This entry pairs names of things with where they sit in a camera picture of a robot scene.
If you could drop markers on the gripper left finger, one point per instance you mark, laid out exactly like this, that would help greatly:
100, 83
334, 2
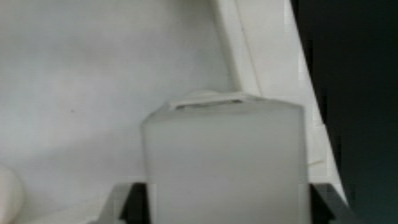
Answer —
126, 205

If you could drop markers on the white square table top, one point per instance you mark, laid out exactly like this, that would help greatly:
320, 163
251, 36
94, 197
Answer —
100, 58

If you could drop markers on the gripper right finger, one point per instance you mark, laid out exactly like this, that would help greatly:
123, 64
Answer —
331, 211

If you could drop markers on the white table leg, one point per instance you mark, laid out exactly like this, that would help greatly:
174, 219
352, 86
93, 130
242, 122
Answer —
226, 158

